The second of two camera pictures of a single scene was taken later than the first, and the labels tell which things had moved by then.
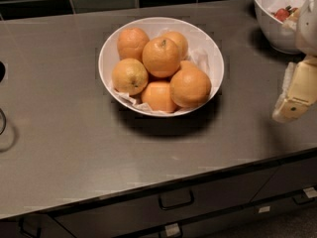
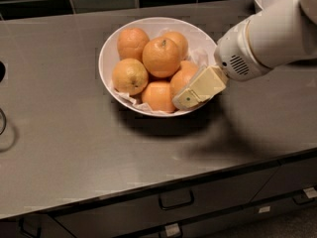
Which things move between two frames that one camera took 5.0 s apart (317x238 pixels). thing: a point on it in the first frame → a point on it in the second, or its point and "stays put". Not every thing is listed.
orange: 158,95 stays put
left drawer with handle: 37,226 stays put
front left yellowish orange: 130,76 stays put
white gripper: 309,29 → 235,54
